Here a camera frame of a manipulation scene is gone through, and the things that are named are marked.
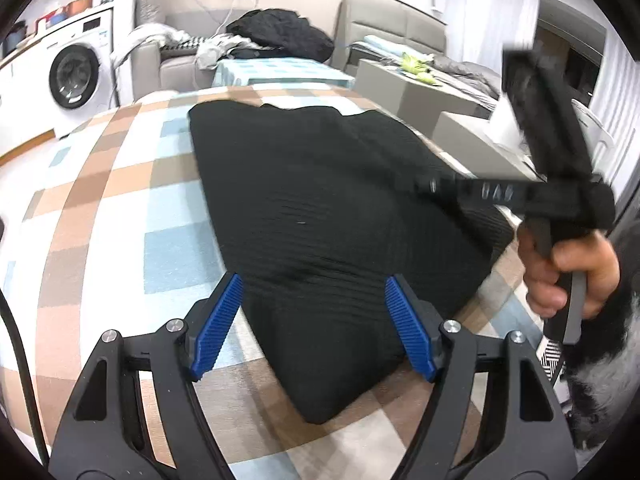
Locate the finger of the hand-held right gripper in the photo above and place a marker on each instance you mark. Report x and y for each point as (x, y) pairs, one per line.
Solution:
(480, 192)

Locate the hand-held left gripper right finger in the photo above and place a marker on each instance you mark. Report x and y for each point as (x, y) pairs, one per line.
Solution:
(407, 325)

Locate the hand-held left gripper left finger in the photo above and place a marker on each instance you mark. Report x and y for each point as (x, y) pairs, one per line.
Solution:
(220, 325)

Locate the black knit sweater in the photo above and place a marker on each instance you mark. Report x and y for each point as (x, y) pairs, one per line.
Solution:
(325, 220)

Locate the person's right forearm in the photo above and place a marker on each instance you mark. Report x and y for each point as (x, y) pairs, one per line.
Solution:
(610, 360)

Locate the person's right hand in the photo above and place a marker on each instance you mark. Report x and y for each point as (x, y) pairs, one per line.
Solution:
(597, 265)

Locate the large grey cabinet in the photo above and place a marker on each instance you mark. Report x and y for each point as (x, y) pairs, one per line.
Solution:
(470, 140)

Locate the grey duvet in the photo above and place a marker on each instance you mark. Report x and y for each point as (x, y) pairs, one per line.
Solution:
(465, 72)

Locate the white curtain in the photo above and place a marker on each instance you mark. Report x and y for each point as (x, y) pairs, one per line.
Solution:
(490, 10)

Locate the grey bedside cabinet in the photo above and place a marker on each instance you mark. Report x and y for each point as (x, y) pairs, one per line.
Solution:
(390, 90)

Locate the green toy figure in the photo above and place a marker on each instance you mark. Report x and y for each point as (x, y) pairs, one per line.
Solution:
(415, 65)

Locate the checked tablecloth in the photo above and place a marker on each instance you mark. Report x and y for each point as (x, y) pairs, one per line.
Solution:
(125, 210)

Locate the light blue pillow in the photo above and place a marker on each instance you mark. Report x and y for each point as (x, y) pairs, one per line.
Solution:
(382, 42)

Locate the grey padded headboard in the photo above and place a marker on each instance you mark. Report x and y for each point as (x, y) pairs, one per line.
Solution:
(390, 22)

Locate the teal checked small table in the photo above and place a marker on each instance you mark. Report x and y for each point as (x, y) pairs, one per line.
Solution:
(280, 72)

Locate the grey sofa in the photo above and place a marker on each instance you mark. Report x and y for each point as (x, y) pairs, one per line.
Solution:
(175, 75)

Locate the black quilted jacket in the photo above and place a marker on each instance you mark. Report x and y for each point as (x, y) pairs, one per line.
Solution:
(280, 32)

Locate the pale grey hoodie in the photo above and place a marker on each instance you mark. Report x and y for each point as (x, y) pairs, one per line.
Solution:
(210, 52)

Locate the white washing machine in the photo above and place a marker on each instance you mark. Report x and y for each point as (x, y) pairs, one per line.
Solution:
(75, 80)

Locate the houndstooth cushion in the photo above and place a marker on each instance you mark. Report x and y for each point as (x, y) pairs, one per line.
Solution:
(180, 42)

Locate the light grey blanket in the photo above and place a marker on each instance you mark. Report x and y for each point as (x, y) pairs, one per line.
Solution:
(150, 37)

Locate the grey cushion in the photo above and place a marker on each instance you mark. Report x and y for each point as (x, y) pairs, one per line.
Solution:
(147, 5)

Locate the orange pot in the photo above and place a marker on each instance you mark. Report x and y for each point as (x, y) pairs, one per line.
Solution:
(80, 6)

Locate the red plastic container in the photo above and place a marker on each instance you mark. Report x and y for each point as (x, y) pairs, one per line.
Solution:
(49, 20)

